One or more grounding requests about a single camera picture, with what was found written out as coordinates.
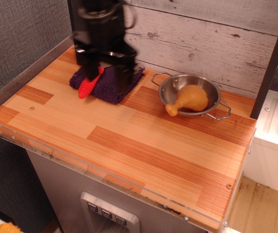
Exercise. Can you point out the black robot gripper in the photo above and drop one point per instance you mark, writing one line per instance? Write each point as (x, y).
(99, 28)

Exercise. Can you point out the yellow toy chicken drumstick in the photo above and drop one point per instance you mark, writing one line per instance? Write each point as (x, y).
(191, 97)

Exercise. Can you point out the purple folded towel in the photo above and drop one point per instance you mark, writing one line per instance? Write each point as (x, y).
(106, 87)

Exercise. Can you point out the grey toy fridge cabinet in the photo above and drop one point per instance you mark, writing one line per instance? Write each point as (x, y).
(63, 187)

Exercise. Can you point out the silver dispenser button panel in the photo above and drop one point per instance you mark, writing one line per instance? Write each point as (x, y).
(104, 217)

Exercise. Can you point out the orange object bottom left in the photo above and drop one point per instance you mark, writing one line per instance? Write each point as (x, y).
(9, 228)

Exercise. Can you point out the spoon with red handle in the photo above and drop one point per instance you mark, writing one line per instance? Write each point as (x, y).
(87, 86)

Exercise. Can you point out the steel bowl with handles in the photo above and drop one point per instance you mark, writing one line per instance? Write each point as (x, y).
(170, 85)

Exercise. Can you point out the dark left shelf post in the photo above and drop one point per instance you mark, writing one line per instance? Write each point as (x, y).
(72, 14)

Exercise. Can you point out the dark shelf post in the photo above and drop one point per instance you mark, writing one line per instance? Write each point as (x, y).
(266, 83)
(72, 14)

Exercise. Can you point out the dark right shelf post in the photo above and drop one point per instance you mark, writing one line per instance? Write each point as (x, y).
(266, 83)

